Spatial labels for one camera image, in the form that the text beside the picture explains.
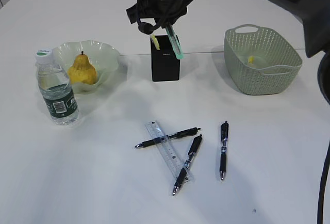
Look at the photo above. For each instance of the mint green utility knife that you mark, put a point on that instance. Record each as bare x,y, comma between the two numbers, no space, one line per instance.
174,41

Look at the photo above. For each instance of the yellow green pen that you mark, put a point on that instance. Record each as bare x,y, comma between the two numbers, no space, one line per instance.
155,41

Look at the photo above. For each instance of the yellow white waste paper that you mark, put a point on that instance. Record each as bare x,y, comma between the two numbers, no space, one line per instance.
263,65

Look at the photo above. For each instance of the yellow pear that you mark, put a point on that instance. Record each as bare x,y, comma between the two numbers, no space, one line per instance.
82,71

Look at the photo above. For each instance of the black pen across ruler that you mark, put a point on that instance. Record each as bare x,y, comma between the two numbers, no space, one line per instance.
177,135

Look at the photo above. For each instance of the black pen apart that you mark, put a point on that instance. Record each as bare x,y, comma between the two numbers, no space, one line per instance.
223,157

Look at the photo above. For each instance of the clear water bottle green label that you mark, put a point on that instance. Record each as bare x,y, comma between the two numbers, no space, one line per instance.
55,87

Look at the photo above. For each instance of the clear plastic ruler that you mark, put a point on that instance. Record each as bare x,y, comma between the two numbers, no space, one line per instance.
166,149

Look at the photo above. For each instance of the black square pen holder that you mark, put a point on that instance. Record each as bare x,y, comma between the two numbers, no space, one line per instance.
164,64

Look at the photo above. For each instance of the green glass scalloped plate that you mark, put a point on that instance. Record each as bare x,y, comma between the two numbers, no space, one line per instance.
102,56

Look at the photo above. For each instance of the green woven plastic basket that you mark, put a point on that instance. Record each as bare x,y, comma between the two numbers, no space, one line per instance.
264,42

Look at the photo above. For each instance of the black pen under ruler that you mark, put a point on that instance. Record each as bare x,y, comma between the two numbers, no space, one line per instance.
183,175

